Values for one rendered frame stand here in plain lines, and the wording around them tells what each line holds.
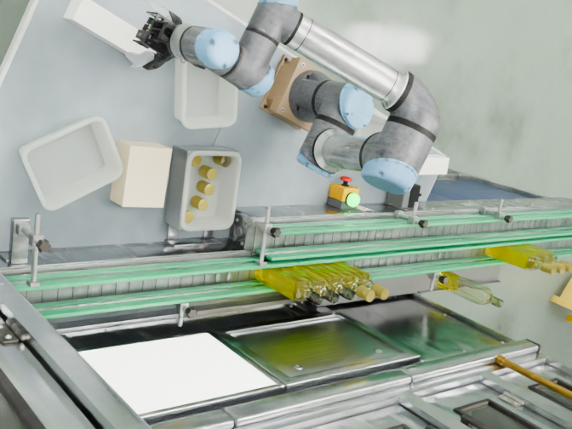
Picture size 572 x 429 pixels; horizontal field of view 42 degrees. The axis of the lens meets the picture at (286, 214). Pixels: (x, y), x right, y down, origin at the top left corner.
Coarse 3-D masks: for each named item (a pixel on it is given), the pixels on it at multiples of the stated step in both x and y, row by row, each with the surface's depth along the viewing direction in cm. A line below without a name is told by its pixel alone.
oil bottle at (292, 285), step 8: (256, 272) 216; (264, 272) 213; (272, 272) 210; (280, 272) 208; (288, 272) 209; (264, 280) 214; (272, 280) 210; (280, 280) 208; (288, 280) 205; (296, 280) 204; (304, 280) 205; (272, 288) 211; (280, 288) 208; (288, 288) 205; (296, 288) 202; (304, 288) 202; (312, 288) 204; (288, 296) 205; (296, 296) 202
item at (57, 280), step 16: (512, 240) 284; (528, 240) 288; (544, 240) 293; (560, 240) 300; (256, 256) 215; (336, 256) 227; (352, 256) 230; (368, 256) 233; (384, 256) 237; (64, 272) 179; (80, 272) 181; (96, 272) 182; (112, 272) 185; (128, 272) 186; (144, 272) 187; (160, 272) 189; (176, 272) 191; (192, 272) 193; (208, 272) 196; (16, 288) 165; (32, 288) 167; (48, 288) 170
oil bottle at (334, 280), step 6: (312, 264) 220; (312, 270) 215; (318, 270) 215; (324, 270) 216; (324, 276) 211; (330, 276) 211; (336, 276) 212; (330, 282) 209; (336, 282) 209; (342, 282) 211; (330, 288) 209
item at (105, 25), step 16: (80, 0) 173; (64, 16) 176; (80, 16) 173; (96, 16) 175; (112, 16) 178; (96, 32) 176; (112, 32) 179; (128, 32) 181; (128, 48) 182; (144, 48) 185
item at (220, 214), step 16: (208, 160) 210; (240, 160) 208; (192, 176) 208; (224, 176) 213; (192, 192) 210; (224, 192) 213; (192, 208) 211; (208, 208) 215; (224, 208) 214; (192, 224) 207; (208, 224) 209; (224, 224) 212
